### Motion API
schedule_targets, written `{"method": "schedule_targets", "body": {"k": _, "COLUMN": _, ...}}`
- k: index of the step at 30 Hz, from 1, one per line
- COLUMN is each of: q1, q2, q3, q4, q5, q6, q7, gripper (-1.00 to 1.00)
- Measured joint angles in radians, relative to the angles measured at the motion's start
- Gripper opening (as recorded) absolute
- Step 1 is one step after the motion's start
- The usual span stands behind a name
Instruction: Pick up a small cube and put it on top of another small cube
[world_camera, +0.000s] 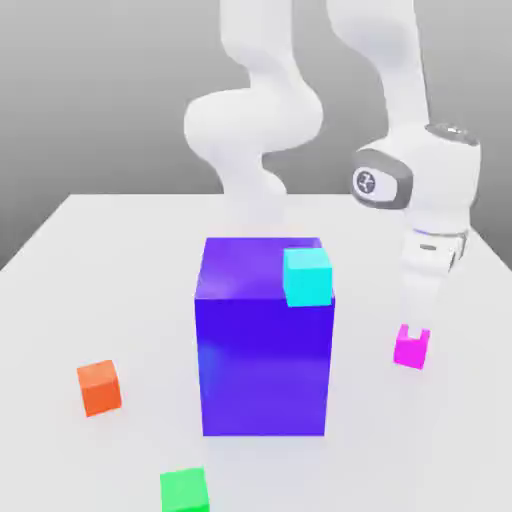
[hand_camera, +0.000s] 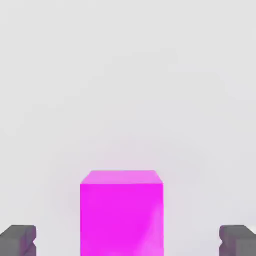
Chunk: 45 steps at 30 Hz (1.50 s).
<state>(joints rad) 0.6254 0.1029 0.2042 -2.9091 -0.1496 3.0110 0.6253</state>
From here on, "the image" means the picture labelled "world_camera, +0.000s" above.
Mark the small orange cube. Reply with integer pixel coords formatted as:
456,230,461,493
76,358,123,418

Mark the small green cube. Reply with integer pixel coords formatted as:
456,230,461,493
159,466,211,512

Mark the small magenta cube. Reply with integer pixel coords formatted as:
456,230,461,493
392,323,432,371

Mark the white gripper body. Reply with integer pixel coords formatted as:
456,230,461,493
399,234,458,290

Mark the small cyan cube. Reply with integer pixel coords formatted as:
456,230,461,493
282,247,334,308

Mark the large blue box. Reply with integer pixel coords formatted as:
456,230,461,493
193,236,336,438

